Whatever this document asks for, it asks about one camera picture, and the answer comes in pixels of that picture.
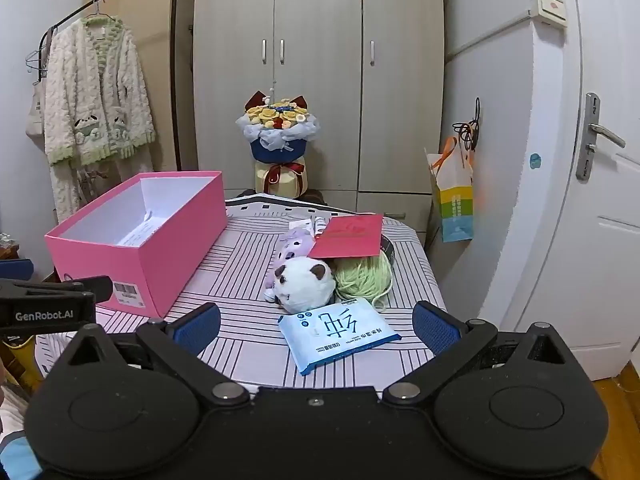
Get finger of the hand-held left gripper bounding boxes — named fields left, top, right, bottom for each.
left=0, top=276, right=113, bottom=306
left=0, top=259, right=34, bottom=282

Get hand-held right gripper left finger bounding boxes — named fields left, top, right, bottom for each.
left=65, top=302, right=251, bottom=409

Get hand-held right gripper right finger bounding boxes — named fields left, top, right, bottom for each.
left=382, top=301, right=576, bottom=408

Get pink cardboard box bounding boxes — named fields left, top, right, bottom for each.
left=44, top=170, right=228, bottom=319

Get green yarn ball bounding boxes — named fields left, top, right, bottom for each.
left=332, top=234, right=397, bottom=309

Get blue wet wipes pack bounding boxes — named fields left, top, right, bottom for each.
left=277, top=297, right=402, bottom=376

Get white plush toy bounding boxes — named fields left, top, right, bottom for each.
left=272, top=256, right=337, bottom=313

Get red strawberry plush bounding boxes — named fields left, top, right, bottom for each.
left=306, top=214, right=385, bottom=259

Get purple plush toy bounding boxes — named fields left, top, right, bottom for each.
left=265, top=227, right=321, bottom=302

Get yellow object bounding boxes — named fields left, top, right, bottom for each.
left=2, top=342, right=43, bottom=393

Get striped bed sheet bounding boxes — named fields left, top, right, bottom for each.
left=35, top=195, right=443, bottom=391

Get colourful paper gift bag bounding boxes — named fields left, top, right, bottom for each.
left=425, top=136, right=476, bottom=244

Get beige tote bag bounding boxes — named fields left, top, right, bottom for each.
left=25, top=77, right=49, bottom=152

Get white door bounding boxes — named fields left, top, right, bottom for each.
left=515, top=0, right=640, bottom=382

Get white fuzzy cardigan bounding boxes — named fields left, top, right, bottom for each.
left=42, top=14, right=157, bottom=223

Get blue wrapped flower bouquet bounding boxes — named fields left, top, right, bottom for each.
left=236, top=89, right=321, bottom=196

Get black clothes rack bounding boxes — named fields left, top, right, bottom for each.
left=39, top=0, right=182, bottom=173

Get beige wardrobe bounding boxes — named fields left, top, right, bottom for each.
left=191, top=0, right=447, bottom=248

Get black hanging cables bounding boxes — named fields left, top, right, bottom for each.
left=452, top=97, right=482, bottom=153

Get wire hanger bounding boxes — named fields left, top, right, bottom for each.
left=25, top=30, right=56, bottom=83

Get silver door handle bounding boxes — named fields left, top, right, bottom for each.
left=576, top=92, right=627, bottom=181

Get beige wall switch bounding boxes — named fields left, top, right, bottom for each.
left=530, top=0, right=570, bottom=28

